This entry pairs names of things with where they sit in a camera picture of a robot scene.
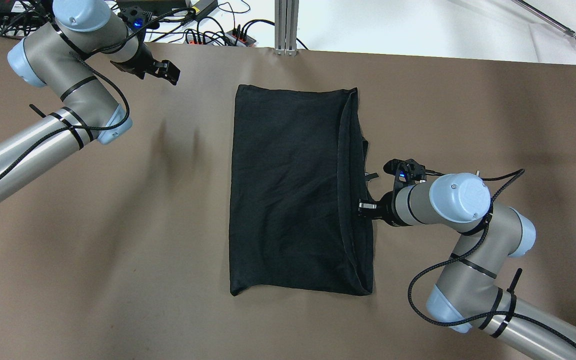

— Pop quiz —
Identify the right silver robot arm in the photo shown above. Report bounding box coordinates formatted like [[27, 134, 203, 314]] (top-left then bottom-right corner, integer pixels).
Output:
[[358, 173, 576, 360]]

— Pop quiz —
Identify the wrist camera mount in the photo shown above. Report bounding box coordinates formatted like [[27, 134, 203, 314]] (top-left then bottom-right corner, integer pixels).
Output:
[[382, 158, 426, 183], [118, 5, 160, 32]]

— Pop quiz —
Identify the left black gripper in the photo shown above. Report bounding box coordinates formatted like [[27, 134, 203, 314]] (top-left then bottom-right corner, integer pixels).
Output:
[[110, 44, 181, 86]]

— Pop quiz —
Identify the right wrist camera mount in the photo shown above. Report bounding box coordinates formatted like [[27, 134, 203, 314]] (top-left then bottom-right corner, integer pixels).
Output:
[[382, 158, 426, 183]]

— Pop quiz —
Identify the power strip with plugs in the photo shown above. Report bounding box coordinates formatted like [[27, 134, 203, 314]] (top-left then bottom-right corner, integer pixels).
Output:
[[181, 28, 258, 48]]

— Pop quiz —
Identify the aluminium frame post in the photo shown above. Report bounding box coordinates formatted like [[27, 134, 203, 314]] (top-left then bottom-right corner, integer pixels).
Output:
[[274, 0, 300, 57]]

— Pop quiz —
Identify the metal rod with clamp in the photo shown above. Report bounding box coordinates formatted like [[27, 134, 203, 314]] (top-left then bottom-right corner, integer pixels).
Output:
[[512, 0, 576, 43]]

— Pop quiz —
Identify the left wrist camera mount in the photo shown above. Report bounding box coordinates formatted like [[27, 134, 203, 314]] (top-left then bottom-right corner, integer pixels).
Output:
[[118, 5, 160, 32]]

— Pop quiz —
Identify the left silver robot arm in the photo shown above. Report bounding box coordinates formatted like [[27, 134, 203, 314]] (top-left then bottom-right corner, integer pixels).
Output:
[[0, 0, 180, 203]]

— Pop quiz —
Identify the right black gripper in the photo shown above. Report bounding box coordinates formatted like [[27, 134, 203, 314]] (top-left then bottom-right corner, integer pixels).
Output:
[[358, 193, 400, 226]]

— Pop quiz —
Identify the black printed t-shirt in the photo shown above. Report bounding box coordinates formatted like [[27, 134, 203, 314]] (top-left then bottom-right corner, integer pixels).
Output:
[[228, 84, 375, 296]]

